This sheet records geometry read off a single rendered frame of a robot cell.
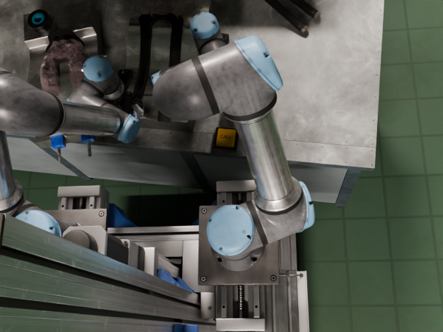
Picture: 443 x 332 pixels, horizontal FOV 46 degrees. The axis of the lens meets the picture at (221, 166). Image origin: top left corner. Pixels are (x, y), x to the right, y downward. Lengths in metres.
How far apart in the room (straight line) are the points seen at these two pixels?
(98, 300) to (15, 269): 0.23
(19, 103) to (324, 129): 1.06
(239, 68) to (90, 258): 0.45
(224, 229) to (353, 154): 0.68
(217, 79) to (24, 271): 0.54
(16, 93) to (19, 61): 1.09
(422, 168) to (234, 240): 1.59
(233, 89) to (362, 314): 1.69
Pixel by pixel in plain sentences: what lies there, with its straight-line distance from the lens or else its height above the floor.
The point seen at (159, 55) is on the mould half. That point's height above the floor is 0.90.
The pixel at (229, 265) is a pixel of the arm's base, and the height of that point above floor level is 1.08.
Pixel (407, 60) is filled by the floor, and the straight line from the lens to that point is 2.88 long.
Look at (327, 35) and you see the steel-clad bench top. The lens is 1.96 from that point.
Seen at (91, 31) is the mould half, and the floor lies 0.89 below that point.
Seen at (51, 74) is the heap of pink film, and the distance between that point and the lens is 1.94.
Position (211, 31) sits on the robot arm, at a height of 1.30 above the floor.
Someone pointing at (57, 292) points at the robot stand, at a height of 1.90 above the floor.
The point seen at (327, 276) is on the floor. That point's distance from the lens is 2.48.
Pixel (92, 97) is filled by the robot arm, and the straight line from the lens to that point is 1.47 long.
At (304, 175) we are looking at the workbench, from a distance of 2.08.
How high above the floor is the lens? 2.46
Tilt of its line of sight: 71 degrees down
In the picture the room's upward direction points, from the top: 22 degrees counter-clockwise
